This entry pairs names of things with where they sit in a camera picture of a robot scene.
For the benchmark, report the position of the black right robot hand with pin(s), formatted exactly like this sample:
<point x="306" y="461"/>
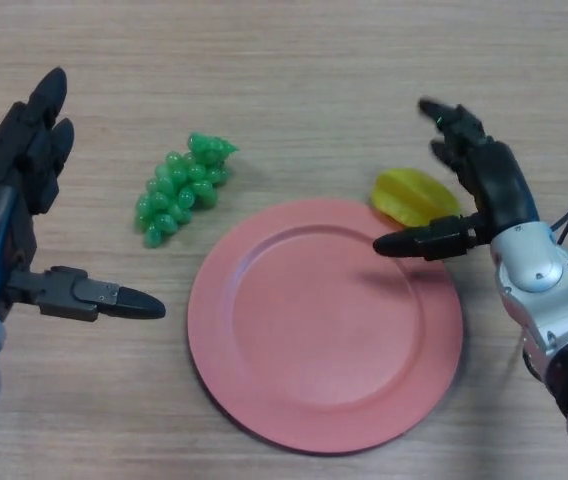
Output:
<point x="501" y="185"/>

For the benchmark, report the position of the yellow starfruit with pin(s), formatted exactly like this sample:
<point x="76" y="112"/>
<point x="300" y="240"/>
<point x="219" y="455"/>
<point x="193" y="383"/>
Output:
<point x="414" y="197"/>

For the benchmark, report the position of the pink round plate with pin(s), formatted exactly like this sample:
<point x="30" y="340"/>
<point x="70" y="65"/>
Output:
<point x="324" y="335"/>

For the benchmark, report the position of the green grape bunch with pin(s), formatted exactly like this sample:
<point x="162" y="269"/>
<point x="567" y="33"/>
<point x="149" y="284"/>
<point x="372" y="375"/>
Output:
<point x="181" y="187"/>

